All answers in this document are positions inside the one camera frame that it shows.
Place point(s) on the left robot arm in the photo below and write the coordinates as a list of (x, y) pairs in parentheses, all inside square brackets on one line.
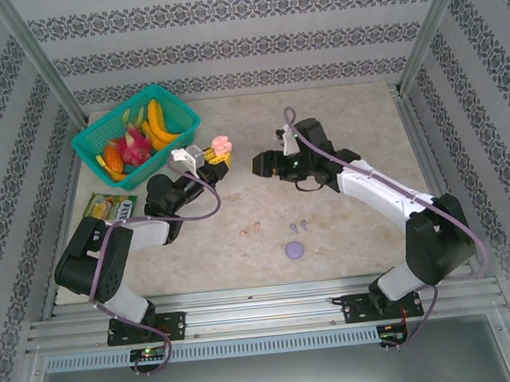
[(151, 231)]

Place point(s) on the large yellow banana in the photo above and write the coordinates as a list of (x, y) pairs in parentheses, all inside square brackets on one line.
[(156, 119)]

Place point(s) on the green snack packet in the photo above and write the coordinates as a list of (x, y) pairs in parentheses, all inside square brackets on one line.
[(109, 206)]

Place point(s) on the small yellow banana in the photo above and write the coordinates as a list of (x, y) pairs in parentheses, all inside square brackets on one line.
[(152, 136)]

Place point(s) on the yellow toy fruit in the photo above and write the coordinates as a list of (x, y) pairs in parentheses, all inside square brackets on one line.
[(119, 176)]

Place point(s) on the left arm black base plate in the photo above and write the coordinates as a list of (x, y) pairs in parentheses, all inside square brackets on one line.
[(173, 325)]

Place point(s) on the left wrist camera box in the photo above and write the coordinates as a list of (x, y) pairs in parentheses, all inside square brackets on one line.
[(185, 159)]

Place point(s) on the aluminium mounting rail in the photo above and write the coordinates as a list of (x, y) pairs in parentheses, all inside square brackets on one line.
[(266, 315)]

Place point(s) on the pink dragon fruit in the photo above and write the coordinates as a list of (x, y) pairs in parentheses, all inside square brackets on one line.
[(133, 150)]

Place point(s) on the aluminium side rail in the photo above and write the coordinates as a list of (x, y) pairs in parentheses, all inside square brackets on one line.
[(72, 175), (421, 149)]

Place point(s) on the pink earbud charging case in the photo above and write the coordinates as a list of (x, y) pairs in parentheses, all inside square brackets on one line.
[(222, 144)]

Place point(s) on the teal plastic basket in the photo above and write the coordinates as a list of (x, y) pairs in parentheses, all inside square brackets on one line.
[(175, 110)]

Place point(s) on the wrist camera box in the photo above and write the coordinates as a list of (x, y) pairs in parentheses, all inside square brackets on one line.
[(287, 141), (185, 159)]

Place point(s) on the aluminium frame post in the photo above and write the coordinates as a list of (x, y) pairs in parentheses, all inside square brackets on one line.
[(433, 28), (40, 62)]

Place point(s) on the orange wrinkled toy fruit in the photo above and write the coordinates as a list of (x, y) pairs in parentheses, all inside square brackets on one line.
[(113, 158)]

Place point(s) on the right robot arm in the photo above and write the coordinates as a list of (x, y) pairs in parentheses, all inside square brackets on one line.
[(371, 190)]

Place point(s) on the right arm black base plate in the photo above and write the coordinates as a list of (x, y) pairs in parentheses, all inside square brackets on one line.
[(357, 308)]

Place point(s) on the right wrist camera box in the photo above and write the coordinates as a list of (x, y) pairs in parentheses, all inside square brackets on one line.
[(287, 141)]

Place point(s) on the purple earbud charging case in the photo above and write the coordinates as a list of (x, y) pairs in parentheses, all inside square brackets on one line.
[(294, 250)]

